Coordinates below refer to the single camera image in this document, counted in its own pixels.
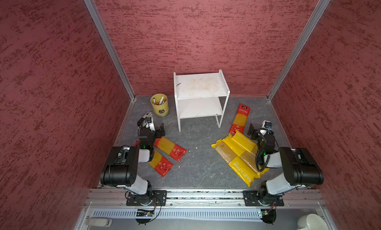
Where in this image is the yellow pasta package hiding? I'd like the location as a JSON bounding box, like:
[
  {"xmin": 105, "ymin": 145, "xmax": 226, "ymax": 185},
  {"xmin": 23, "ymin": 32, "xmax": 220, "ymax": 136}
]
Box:
[
  {"xmin": 231, "ymin": 131, "xmax": 269, "ymax": 175},
  {"xmin": 211, "ymin": 134, "xmax": 261, "ymax": 187}
]

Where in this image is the red spaghetti package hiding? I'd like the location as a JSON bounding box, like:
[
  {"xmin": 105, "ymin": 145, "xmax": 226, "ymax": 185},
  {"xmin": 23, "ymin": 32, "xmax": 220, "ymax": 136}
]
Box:
[
  {"xmin": 148, "ymin": 150, "xmax": 174, "ymax": 177},
  {"xmin": 229, "ymin": 104, "xmax": 251, "ymax": 135},
  {"xmin": 155, "ymin": 137, "xmax": 187, "ymax": 162}
]

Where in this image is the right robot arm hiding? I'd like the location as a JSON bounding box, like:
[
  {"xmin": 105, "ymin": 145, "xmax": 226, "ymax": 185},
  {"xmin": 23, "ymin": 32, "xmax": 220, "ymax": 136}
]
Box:
[{"xmin": 247, "ymin": 121, "xmax": 324, "ymax": 206}]

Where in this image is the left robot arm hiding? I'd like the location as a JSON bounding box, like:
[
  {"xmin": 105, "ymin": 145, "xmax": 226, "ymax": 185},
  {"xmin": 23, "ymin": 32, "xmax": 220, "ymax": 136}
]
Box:
[{"xmin": 100, "ymin": 124, "xmax": 171, "ymax": 206}]

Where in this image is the black grey stapler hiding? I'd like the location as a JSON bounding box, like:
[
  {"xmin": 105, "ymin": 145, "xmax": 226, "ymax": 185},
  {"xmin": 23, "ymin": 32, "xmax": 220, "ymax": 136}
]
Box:
[{"xmin": 137, "ymin": 112, "xmax": 152, "ymax": 127}]

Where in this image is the yellow pen holder cup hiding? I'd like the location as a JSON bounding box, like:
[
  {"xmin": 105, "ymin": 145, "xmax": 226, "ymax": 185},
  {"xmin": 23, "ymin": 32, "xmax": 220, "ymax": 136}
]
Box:
[{"xmin": 150, "ymin": 94, "xmax": 169, "ymax": 117}]

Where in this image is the white two-tier shelf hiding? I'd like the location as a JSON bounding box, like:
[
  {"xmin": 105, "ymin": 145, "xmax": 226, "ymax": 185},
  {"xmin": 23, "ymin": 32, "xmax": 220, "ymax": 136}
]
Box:
[{"xmin": 173, "ymin": 69, "xmax": 230, "ymax": 131}]

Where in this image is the white mug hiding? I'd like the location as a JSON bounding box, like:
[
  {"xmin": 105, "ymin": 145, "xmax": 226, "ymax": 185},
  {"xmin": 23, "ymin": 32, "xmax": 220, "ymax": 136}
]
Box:
[{"xmin": 297, "ymin": 214, "xmax": 328, "ymax": 230}]

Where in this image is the white remote device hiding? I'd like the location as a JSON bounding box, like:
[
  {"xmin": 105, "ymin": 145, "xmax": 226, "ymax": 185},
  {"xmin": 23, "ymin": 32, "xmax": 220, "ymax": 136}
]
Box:
[{"xmin": 85, "ymin": 218, "xmax": 113, "ymax": 228}]

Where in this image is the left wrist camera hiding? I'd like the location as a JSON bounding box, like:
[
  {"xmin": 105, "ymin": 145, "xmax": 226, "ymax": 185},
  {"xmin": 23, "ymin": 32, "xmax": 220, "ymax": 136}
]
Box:
[{"xmin": 142, "ymin": 117, "xmax": 155, "ymax": 131}]

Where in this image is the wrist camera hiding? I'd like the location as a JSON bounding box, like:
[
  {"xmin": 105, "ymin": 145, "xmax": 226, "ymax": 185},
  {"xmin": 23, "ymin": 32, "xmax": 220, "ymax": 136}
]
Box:
[
  {"xmin": 142, "ymin": 117, "xmax": 155, "ymax": 131},
  {"xmin": 260, "ymin": 120, "xmax": 274, "ymax": 135}
]

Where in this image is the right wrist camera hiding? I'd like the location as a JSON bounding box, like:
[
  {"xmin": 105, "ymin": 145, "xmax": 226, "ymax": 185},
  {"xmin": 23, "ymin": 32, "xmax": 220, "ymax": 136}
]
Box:
[{"xmin": 260, "ymin": 120, "xmax": 274, "ymax": 135}]

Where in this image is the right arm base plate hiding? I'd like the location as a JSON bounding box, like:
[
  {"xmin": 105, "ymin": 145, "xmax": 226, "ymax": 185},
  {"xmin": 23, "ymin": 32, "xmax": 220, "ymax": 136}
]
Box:
[{"xmin": 242, "ymin": 190, "xmax": 284, "ymax": 207}]

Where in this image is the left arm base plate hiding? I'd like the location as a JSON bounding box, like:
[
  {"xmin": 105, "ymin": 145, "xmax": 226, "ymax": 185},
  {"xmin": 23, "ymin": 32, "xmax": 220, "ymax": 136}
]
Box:
[{"xmin": 126, "ymin": 190, "xmax": 168, "ymax": 207}]

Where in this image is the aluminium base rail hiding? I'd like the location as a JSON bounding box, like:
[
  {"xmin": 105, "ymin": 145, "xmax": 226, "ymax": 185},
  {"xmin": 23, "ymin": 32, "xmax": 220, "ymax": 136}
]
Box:
[{"xmin": 83, "ymin": 188, "xmax": 327, "ymax": 222}]

